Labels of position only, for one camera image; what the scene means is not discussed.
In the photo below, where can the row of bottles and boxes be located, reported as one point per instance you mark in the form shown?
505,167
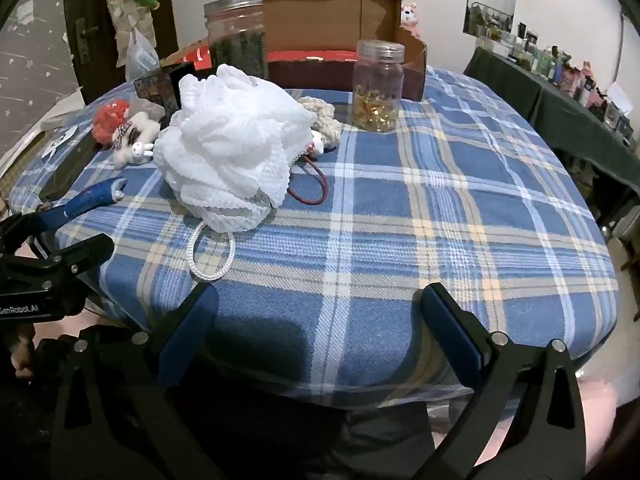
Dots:
575,72

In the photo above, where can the white cartoon sticker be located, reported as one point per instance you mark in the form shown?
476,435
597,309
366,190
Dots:
60,141

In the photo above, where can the pink cloth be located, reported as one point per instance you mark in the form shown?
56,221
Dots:
600,420

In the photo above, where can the cardboard box red inside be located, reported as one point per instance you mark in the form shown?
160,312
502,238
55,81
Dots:
320,15

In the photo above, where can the person's left hand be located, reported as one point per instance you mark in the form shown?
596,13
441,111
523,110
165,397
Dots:
21,355

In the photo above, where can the clear plastic bag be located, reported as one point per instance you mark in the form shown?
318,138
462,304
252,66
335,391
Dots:
137,55

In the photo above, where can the white plush doll dark plaid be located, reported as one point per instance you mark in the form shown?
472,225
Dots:
142,122

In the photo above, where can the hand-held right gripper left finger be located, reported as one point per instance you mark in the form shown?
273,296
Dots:
187,332

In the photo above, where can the wall rack with small items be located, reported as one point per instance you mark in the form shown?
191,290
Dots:
487,20

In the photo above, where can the large glass jar dark contents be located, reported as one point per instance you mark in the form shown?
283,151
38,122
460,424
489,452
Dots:
235,45

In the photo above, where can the white board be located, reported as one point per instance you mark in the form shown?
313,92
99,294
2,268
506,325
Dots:
55,110

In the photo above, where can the dark brown door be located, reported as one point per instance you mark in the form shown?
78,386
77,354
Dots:
90,0

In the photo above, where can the pink plush toy white face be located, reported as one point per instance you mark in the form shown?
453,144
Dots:
410,15

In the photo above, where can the small clear jar yellow capsules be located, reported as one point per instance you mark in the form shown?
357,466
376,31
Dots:
377,90

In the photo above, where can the dark printed packet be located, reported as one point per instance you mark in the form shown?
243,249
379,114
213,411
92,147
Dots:
155,91

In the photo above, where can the white mesh bath pouf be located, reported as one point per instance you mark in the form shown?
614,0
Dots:
230,145

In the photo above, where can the table with dark green cloth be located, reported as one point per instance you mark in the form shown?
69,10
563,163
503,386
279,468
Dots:
525,95

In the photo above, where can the blue plaid blanket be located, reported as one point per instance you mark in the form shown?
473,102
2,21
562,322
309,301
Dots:
400,210

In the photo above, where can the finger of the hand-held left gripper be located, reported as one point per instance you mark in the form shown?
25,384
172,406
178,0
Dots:
75,257
92,201

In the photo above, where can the black flat board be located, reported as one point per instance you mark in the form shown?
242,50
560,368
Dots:
70,170

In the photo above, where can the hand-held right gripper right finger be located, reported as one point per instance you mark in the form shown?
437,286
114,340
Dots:
450,335

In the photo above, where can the beige hanging organizer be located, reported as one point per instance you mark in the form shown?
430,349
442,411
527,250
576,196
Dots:
117,5

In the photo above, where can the red mesh bath pouf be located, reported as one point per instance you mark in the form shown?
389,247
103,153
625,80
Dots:
107,120

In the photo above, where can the small white bunny plush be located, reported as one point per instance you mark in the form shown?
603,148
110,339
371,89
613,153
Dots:
135,152

